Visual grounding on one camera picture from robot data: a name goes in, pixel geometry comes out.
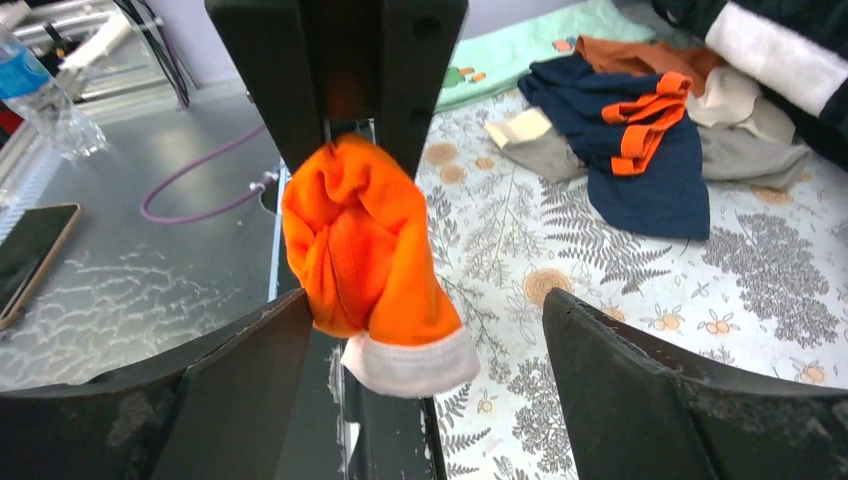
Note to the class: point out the rust brown garment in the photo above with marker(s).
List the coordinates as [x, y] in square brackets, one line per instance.
[607, 56]

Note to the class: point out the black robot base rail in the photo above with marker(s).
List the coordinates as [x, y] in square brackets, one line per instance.
[339, 429]

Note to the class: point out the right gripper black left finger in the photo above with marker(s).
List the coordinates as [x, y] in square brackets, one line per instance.
[216, 407]

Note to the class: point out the black smartphone gold case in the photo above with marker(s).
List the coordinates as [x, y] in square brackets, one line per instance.
[28, 251]

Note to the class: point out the grey garment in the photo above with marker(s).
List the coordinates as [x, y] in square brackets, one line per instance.
[728, 155]

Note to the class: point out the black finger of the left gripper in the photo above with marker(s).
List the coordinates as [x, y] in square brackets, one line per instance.
[274, 45]
[418, 39]

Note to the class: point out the orange underwear white trim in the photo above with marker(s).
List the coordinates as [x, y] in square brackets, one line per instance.
[355, 228]

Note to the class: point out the mint green printed cloth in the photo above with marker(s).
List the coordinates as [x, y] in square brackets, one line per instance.
[491, 63]

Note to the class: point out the navy underwear orange trim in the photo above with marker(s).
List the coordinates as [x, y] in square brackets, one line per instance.
[642, 150]

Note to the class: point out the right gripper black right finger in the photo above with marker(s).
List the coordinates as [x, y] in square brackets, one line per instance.
[638, 407]

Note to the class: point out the black white checkered pillow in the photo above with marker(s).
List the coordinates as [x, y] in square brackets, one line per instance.
[797, 49]

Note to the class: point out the clear plastic water bottle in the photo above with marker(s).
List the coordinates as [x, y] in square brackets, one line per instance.
[29, 90]

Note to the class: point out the floral bed sheet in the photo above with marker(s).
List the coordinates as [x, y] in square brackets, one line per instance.
[766, 293]

